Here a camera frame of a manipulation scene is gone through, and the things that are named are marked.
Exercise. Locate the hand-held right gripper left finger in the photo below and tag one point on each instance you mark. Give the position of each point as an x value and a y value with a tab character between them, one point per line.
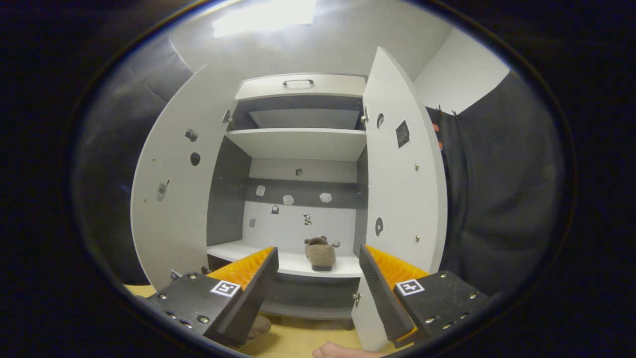
251	306

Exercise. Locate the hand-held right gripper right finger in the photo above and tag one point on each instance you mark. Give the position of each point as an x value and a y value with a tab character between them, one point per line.
382	303

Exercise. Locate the brown fuzzy shoe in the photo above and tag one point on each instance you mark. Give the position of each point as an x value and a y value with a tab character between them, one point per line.
320	256
259	327

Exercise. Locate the person's bare foot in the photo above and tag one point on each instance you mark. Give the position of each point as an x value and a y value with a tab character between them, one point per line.
343	352

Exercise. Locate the black backdrop cloth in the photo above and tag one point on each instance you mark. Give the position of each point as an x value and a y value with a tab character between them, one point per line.
502	199

